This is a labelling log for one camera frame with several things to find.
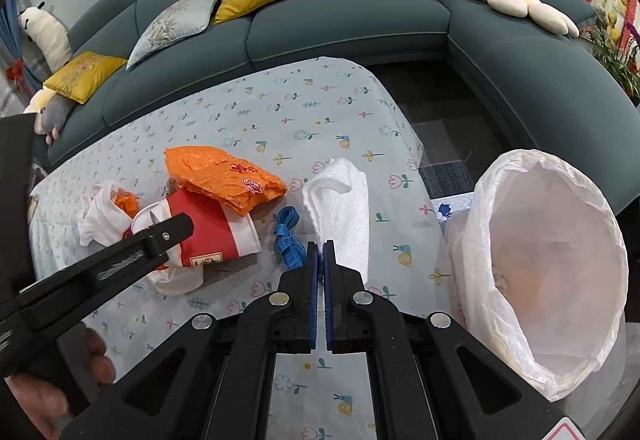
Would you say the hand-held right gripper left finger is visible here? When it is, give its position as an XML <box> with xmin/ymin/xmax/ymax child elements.
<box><xmin>59</xmin><ymin>241</ymin><xmax>321</xmax><ymax>440</ymax></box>

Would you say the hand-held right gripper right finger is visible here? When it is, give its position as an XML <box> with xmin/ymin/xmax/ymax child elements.
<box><xmin>322</xmin><ymin>240</ymin><xmax>581</xmax><ymax>440</ymax></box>

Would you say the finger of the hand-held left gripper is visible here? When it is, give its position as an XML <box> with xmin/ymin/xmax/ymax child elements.
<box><xmin>20</xmin><ymin>212</ymin><xmax>196</xmax><ymax>336</ymax></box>

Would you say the white paper towel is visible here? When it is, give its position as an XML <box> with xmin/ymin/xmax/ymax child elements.
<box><xmin>301</xmin><ymin>158</ymin><xmax>370</xmax><ymax>285</ymax></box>

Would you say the red paper cup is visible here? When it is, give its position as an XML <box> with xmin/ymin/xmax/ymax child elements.
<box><xmin>131</xmin><ymin>188</ymin><xmax>262</xmax><ymax>269</ymax></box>

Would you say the orange plastic bag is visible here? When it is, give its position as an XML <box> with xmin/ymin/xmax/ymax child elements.
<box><xmin>165</xmin><ymin>146</ymin><xmax>288</xmax><ymax>217</ymax></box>

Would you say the white pink cloth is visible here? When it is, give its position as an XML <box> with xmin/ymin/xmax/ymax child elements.
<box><xmin>445</xmin><ymin>149</ymin><xmax>629</xmax><ymax>403</ymax></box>

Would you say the person's left hand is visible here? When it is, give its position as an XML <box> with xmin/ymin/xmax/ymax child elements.
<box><xmin>0</xmin><ymin>326</ymin><xmax>117</xmax><ymax>440</ymax></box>

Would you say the white crumpled plastic bag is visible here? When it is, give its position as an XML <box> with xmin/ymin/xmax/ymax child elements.
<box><xmin>77</xmin><ymin>180</ymin><xmax>138</xmax><ymax>251</ymax></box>

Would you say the white crumpled tissue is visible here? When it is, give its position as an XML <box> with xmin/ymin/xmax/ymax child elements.
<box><xmin>149</xmin><ymin>264</ymin><xmax>206</xmax><ymax>297</ymax></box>

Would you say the small orange wrapper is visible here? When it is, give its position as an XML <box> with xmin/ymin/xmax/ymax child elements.
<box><xmin>114</xmin><ymin>191</ymin><xmax>139</xmax><ymax>221</ymax></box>

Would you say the grey plush toy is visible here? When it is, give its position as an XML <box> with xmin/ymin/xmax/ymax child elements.
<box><xmin>22</xmin><ymin>87</ymin><xmax>76</xmax><ymax>148</ymax></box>

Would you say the blue patterned rug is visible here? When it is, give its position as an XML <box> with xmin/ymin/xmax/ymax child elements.
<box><xmin>419</xmin><ymin>161</ymin><xmax>476</xmax><ymax>223</ymax></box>

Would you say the blue curtain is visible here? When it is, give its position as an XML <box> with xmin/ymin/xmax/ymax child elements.
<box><xmin>0</xmin><ymin>0</ymin><xmax>46</xmax><ymax>95</ymax></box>

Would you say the panda plush toy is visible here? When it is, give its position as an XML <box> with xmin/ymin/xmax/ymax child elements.
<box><xmin>17</xmin><ymin>2</ymin><xmax>73</xmax><ymax>73</ymax></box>

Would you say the floral printed tablecloth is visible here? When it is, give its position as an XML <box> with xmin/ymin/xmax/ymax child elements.
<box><xmin>27</xmin><ymin>57</ymin><xmax>468</xmax><ymax>440</ymax></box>

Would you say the light grey embroidered cushion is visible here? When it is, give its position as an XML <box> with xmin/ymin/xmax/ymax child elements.
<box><xmin>126</xmin><ymin>0</ymin><xmax>222</xmax><ymax>70</ymax></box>

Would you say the white flower cushion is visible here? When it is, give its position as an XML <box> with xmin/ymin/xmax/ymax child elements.
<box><xmin>462</xmin><ymin>0</ymin><xmax>581</xmax><ymax>38</ymax></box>

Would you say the green potted plant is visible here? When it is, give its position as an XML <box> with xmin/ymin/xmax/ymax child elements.
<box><xmin>582</xmin><ymin>12</ymin><xmax>640</xmax><ymax>90</ymax></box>

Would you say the blue strap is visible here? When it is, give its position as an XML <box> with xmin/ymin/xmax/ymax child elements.
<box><xmin>272</xmin><ymin>206</ymin><xmax>307</xmax><ymax>271</ymax></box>

